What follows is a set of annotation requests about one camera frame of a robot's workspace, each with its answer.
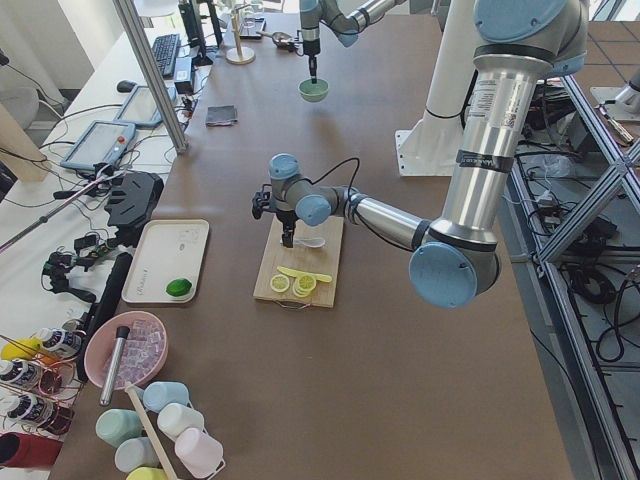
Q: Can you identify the bamboo cutting board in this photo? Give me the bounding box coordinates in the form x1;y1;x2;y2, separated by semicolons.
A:
253;216;344;308

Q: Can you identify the lemon slice far side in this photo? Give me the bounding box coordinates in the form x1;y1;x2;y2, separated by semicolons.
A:
292;274;317;298

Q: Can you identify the lemon slice near handle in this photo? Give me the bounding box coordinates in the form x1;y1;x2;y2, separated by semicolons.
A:
269;274;290;293

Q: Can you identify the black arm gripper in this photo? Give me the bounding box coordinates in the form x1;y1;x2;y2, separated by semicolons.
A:
302;38;321;59

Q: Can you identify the pink bowl with ice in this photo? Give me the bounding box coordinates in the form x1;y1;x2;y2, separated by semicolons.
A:
84;311;168;390

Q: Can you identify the white plastic cup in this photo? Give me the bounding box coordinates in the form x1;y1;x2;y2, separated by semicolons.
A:
157;402;205;441

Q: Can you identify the grey blue plastic cup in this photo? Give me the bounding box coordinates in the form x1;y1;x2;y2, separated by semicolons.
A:
114;437;160;473

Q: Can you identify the green plastic cup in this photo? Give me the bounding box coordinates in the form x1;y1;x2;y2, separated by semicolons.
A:
95;409;143;448

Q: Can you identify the cream rabbit tray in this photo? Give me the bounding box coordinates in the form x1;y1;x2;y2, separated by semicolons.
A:
121;219;209;304

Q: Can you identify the aluminium frame post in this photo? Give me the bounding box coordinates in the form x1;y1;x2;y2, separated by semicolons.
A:
112;0;188;154

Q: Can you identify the steel scoop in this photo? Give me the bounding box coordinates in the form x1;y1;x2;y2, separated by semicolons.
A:
257;30;299;52

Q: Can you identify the black computer mouse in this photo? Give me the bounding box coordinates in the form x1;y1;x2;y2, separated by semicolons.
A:
116;80;137;93

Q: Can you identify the yellow plastic cup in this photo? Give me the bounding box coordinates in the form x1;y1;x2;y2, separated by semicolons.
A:
126;466;168;480

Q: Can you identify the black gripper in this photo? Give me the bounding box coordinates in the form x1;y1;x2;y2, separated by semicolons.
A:
276;211;298;248

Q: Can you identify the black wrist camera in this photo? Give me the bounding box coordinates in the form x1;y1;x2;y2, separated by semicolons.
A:
251;184;274;220

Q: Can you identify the yellow plastic knife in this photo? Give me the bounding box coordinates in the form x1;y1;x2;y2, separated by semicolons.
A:
276;266;333;283

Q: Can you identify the grey folded cloth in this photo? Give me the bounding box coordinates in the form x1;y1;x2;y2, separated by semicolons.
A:
205;105;238;127

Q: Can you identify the wooden mug tree stand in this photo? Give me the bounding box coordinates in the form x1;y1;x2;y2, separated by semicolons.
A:
222;0;265;65

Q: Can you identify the near teach pendant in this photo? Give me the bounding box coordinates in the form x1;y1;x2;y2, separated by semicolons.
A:
60;121;136;171

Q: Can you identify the red cup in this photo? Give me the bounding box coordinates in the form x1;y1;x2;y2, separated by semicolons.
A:
1;432;63;470

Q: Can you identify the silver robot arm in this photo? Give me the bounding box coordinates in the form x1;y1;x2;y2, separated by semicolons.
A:
252;1;588;308
269;1;408;250

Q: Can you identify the steel muddler tool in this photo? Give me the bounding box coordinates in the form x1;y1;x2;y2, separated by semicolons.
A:
99;326;130;407

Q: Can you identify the white plastic spoon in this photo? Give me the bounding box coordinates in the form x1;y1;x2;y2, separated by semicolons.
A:
293;237;326;249

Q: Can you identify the teach pendant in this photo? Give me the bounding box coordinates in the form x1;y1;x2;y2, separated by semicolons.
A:
60;121;136;171
115;85;162;129

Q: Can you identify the green ceramic bowl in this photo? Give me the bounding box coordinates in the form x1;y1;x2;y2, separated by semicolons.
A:
298;78;329;103

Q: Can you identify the green lime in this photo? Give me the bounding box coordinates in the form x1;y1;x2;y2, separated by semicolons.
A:
165;277;193;298

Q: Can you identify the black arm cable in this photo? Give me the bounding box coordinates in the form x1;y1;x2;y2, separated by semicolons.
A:
309;157;362;221

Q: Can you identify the black keyboard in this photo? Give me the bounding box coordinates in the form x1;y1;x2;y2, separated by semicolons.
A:
151;34;181;78

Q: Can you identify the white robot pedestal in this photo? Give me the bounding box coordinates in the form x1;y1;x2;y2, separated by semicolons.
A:
396;0;481;177

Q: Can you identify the black perforated bracket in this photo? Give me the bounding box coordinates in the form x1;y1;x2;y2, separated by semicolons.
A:
104;171;164;248

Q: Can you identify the yellow lemon fruit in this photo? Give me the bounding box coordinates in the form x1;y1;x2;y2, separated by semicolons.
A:
1;337;42;360

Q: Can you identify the pink plastic cup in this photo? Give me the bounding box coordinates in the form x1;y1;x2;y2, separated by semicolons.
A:
174;427;224;479

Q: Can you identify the far teach pendant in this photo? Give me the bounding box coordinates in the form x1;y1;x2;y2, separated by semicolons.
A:
115;85;162;129

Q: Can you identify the black cylinder tube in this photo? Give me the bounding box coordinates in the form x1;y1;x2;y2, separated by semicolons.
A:
76;252;133;383

